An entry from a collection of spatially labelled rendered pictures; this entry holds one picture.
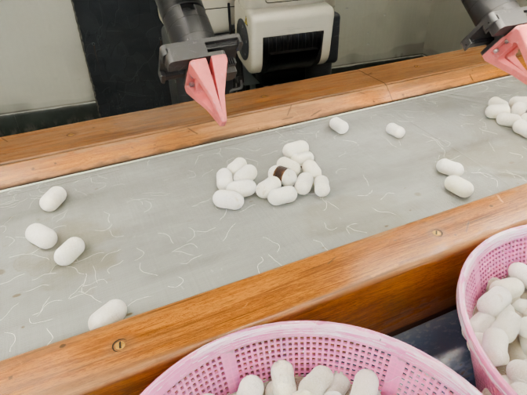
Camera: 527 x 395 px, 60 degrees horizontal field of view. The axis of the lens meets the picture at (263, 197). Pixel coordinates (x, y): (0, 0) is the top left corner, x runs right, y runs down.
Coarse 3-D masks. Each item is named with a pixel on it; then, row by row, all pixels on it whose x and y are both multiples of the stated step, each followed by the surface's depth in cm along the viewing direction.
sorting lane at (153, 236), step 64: (320, 128) 70; (384, 128) 69; (448, 128) 68; (512, 128) 68; (0, 192) 57; (128, 192) 56; (192, 192) 56; (384, 192) 54; (448, 192) 54; (0, 256) 47; (128, 256) 46; (192, 256) 46; (256, 256) 45; (0, 320) 39; (64, 320) 39
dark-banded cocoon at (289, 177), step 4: (272, 168) 56; (268, 172) 56; (272, 172) 56; (284, 172) 55; (288, 172) 55; (292, 172) 55; (268, 176) 56; (284, 176) 55; (288, 176) 55; (292, 176) 55; (296, 176) 55; (284, 180) 55; (288, 180) 55; (292, 180) 55; (284, 184) 55; (288, 184) 55; (292, 184) 55
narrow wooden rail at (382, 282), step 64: (512, 192) 49; (320, 256) 41; (384, 256) 41; (448, 256) 42; (128, 320) 36; (192, 320) 36; (256, 320) 36; (320, 320) 38; (384, 320) 43; (0, 384) 31; (64, 384) 31; (128, 384) 32
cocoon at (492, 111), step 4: (496, 104) 70; (500, 104) 70; (504, 104) 70; (488, 108) 70; (492, 108) 69; (496, 108) 69; (500, 108) 69; (504, 108) 69; (508, 108) 69; (488, 112) 70; (492, 112) 69; (496, 112) 69; (500, 112) 69; (508, 112) 69; (488, 116) 70; (492, 116) 70; (496, 116) 70
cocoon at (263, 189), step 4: (272, 176) 54; (264, 180) 54; (268, 180) 54; (272, 180) 54; (276, 180) 54; (260, 184) 53; (264, 184) 53; (268, 184) 53; (272, 184) 53; (276, 184) 54; (280, 184) 54; (256, 188) 53; (260, 188) 53; (264, 188) 53; (268, 188) 53; (272, 188) 53; (256, 192) 53; (260, 192) 53; (264, 192) 53; (268, 192) 53; (260, 196) 53; (264, 196) 53
